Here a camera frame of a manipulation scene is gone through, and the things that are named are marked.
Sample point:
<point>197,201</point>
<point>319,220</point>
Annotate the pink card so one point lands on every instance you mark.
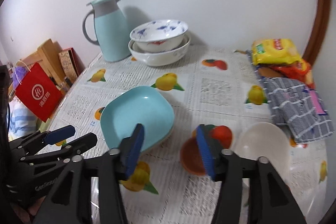
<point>319,103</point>

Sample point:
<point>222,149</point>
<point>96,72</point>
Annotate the brown patterned box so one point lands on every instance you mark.
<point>68,61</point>

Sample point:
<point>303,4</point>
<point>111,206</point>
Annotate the blue patterned white bowl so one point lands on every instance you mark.
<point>157,29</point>

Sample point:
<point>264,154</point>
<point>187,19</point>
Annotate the small brown bowl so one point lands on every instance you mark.
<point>191,158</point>

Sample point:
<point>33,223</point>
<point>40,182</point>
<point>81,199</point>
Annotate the red snack bag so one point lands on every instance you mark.
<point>296,69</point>

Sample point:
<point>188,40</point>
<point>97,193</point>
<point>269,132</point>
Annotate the purple tissue paper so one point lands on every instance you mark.
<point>19,75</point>

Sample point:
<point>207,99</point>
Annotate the large white serving bowl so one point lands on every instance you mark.
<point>160,58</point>

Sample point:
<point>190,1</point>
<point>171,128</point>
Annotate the wooden board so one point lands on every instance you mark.
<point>50,53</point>

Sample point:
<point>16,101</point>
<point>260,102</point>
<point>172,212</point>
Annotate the fruit print tablecloth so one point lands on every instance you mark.
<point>210,98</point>

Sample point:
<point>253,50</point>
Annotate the grey checked cloth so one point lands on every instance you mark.
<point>294,108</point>

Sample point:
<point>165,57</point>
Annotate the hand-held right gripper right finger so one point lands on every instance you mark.
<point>206,153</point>

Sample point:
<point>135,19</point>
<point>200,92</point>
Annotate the yellow snack bag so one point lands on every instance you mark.
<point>275,52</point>

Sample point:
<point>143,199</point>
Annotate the red paper bag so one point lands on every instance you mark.
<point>39,95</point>

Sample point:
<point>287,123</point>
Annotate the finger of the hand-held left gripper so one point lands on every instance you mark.
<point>81,144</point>
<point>60,133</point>

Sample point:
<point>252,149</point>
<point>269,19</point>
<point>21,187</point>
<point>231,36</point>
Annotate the light blue thermos jug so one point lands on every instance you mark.
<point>110,35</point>

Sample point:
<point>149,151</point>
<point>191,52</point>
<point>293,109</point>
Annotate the plain white bowl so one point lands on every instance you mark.
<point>262,142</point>

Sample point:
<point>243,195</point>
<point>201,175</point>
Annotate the blue square plate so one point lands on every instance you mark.
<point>131,111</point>

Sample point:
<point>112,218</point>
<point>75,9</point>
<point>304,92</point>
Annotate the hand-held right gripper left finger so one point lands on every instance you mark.
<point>135,150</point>

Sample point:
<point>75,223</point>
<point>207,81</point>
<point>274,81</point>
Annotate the brown wooden door frame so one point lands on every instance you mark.
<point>320,16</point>

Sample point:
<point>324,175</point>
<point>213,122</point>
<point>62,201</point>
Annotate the blue striped cloth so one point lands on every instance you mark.
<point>21,119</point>

